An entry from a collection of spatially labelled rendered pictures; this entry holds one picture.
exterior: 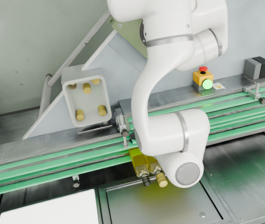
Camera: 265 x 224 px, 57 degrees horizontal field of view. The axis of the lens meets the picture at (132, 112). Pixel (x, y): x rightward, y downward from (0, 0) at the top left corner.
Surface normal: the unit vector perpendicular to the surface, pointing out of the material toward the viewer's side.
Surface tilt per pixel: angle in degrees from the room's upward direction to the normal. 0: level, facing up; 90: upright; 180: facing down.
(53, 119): 0
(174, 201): 90
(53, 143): 90
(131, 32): 1
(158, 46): 48
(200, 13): 13
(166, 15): 31
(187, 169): 17
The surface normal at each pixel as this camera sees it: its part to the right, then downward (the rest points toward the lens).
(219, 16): 0.27, 0.75
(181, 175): 0.15, 0.29
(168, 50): -0.25, 0.20
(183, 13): 0.54, 0.08
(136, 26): 0.22, 0.53
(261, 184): -0.13, -0.83
